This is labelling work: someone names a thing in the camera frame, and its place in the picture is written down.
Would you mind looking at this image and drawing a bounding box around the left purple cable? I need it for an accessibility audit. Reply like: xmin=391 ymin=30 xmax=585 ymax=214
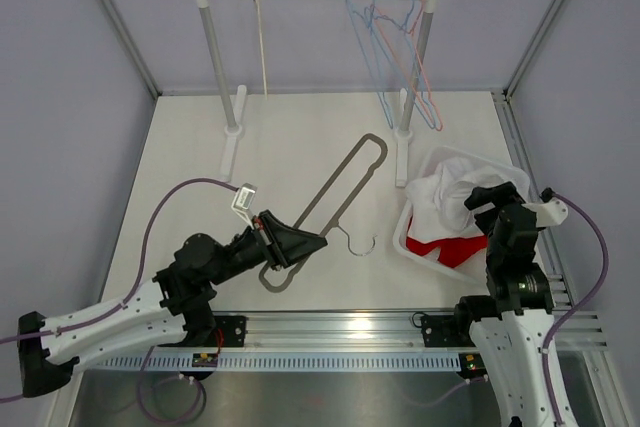
xmin=0 ymin=177 xmax=241 ymax=421

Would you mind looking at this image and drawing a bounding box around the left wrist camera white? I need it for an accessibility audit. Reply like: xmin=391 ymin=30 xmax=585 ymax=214
xmin=231 ymin=183 xmax=257 ymax=227

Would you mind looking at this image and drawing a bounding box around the red t shirt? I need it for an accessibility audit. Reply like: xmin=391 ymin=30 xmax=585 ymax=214
xmin=405 ymin=235 xmax=488 ymax=269

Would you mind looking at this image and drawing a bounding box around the clothes rack white silver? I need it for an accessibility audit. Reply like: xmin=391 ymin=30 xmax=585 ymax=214
xmin=195 ymin=0 xmax=413 ymax=188

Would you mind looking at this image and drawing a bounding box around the white plastic basket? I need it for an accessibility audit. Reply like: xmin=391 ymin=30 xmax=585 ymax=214
xmin=392 ymin=146 xmax=530 ymax=285

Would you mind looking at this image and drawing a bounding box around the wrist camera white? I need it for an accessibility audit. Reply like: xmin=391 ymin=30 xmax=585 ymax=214
xmin=524 ymin=187 xmax=569 ymax=229
xmin=231 ymin=183 xmax=257 ymax=227

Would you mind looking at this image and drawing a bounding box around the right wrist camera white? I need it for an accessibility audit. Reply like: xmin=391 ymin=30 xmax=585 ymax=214
xmin=524 ymin=187 xmax=569 ymax=229

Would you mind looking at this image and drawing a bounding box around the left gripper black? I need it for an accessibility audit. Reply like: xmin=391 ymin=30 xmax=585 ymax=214
xmin=207 ymin=210 xmax=326 ymax=287

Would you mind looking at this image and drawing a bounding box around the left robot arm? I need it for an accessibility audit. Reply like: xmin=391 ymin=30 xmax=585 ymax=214
xmin=17 ymin=211 xmax=328 ymax=398

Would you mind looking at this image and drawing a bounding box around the pink wire hanger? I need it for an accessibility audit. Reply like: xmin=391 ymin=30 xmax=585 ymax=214
xmin=371 ymin=0 xmax=444 ymax=133

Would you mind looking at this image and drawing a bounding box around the white slotted cable duct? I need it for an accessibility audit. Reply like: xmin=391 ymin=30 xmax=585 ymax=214
xmin=94 ymin=351 xmax=461 ymax=373

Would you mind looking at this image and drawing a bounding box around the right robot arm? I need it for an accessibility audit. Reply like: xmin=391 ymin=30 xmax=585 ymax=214
xmin=452 ymin=182 xmax=577 ymax=426

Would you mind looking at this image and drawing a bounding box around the aluminium rail frame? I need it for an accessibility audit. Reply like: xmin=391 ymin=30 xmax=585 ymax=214
xmin=237 ymin=309 xmax=608 ymax=352

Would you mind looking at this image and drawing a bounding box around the cream wooden hanger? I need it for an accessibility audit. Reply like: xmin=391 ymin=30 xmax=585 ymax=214
xmin=253 ymin=0 xmax=269 ymax=99

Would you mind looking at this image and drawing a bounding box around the white t shirt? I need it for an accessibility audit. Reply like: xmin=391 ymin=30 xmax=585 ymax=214
xmin=405 ymin=157 xmax=509 ymax=243

